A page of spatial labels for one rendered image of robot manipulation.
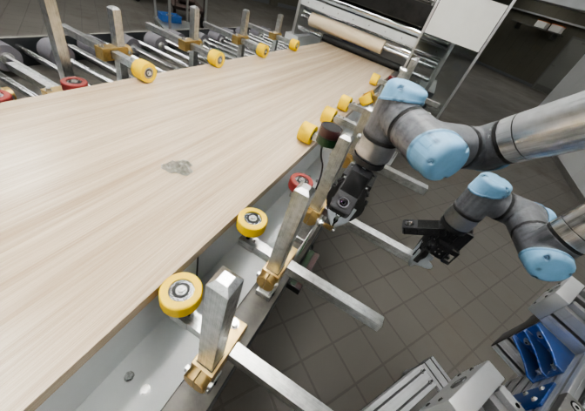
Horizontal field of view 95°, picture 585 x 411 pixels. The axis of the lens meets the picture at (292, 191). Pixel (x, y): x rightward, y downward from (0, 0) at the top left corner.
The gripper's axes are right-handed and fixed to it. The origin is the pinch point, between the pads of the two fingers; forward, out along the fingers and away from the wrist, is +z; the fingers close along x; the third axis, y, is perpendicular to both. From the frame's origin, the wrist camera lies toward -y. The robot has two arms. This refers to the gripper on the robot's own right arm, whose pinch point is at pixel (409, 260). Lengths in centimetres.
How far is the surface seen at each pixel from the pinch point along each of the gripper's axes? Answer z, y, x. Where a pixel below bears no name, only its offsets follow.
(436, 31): -48, -31, 222
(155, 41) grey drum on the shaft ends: -1, -180, 66
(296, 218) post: -21.6, -33.0, -30.7
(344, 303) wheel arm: 0.5, -14.0, -26.5
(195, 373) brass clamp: 0, -34, -57
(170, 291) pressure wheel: -8, -47, -51
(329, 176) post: -18.1, -33.6, -5.7
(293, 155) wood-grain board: -7, -51, 12
